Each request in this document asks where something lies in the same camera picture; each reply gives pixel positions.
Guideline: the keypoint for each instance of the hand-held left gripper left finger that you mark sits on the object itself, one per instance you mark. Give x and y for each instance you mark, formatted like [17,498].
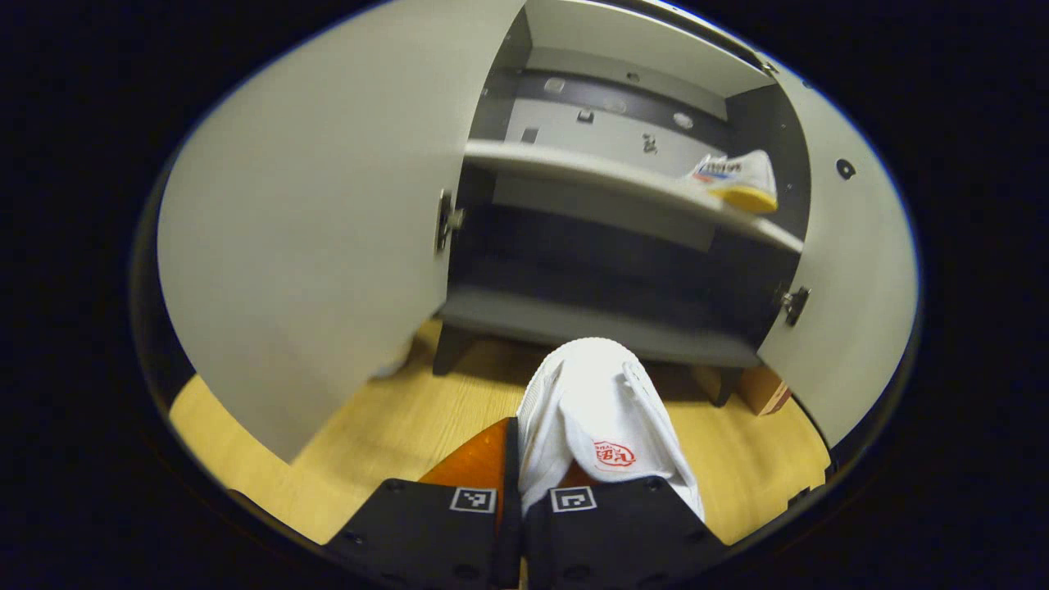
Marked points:
[426,533]

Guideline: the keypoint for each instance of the white shoe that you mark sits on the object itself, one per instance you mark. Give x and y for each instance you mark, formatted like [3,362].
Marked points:
[746,176]
[598,401]

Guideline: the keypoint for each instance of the orange white carton box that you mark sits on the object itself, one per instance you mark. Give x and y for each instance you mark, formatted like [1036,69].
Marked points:
[762,392]

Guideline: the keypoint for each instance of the white shoe cabinet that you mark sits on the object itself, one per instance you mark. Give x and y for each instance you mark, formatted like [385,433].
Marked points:
[574,319]

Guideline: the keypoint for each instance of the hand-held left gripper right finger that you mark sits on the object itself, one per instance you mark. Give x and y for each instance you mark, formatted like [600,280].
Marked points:
[623,533]

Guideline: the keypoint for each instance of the white shoe cabinet door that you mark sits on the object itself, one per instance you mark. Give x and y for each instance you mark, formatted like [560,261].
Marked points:
[860,270]
[311,229]

